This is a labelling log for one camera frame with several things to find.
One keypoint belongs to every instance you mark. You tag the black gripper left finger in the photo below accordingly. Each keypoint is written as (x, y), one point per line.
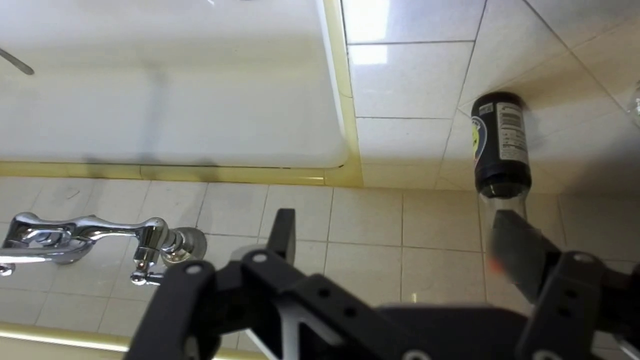
(283, 237)

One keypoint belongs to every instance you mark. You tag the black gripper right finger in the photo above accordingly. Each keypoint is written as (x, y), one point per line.
(522, 256)

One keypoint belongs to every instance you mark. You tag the dark soy sauce bottle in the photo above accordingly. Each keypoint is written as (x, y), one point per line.
(501, 142)

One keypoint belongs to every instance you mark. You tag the white kitchen sink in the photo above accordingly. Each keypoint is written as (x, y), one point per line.
(166, 87)

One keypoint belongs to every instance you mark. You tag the chrome sink faucet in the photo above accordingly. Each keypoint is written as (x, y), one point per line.
(80, 237)

